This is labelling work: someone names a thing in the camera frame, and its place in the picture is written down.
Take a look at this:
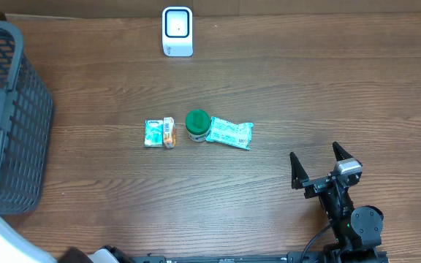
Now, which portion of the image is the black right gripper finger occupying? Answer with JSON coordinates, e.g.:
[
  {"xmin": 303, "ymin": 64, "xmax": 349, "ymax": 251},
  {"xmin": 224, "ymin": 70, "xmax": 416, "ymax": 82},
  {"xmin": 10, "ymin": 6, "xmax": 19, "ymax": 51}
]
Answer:
[
  {"xmin": 289, "ymin": 152, "xmax": 309, "ymax": 189},
  {"xmin": 333, "ymin": 141, "xmax": 352, "ymax": 161}
]

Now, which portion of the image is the green lidded jar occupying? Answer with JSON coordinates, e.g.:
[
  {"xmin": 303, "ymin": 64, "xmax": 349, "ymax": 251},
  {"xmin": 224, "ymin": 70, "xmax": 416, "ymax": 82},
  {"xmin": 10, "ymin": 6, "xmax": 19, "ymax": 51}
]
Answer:
[{"xmin": 185, "ymin": 110, "xmax": 211, "ymax": 142}]

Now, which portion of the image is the mint green wipes packet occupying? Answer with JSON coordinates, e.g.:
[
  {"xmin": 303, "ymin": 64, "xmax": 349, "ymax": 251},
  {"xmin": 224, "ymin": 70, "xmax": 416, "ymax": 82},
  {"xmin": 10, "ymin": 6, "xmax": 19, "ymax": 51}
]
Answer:
[{"xmin": 206, "ymin": 116, "xmax": 254, "ymax": 150}]

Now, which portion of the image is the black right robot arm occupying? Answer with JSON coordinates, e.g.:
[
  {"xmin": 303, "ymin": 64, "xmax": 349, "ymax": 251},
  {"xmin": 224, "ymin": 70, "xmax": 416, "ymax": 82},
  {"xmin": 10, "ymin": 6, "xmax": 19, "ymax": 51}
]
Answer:
[{"xmin": 287, "ymin": 142, "xmax": 389, "ymax": 263}]

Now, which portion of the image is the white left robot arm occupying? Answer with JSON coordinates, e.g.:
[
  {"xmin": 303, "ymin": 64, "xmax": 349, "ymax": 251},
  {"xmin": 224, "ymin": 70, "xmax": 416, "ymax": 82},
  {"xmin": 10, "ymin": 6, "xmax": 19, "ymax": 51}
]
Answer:
[{"xmin": 0, "ymin": 217, "xmax": 131, "ymax": 263}]

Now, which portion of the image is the small orange box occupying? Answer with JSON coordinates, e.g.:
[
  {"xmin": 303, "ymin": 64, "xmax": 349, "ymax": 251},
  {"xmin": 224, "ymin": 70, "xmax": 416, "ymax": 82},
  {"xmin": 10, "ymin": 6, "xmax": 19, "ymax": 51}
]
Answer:
[{"xmin": 163, "ymin": 117, "xmax": 176, "ymax": 149}]

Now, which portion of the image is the small teal tissue pack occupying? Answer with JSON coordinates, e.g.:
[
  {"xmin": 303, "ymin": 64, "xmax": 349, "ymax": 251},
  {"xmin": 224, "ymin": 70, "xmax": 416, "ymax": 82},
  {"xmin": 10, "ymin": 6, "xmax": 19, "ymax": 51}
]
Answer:
[{"xmin": 144, "ymin": 120, "xmax": 164, "ymax": 148}]

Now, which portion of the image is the dark grey mesh basket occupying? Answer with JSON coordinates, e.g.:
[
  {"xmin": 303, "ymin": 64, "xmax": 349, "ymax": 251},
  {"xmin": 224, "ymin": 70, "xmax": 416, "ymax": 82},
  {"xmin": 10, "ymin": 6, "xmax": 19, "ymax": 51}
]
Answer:
[{"xmin": 0, "ymin": 21, "xmax": 55, "ymax": 215}]

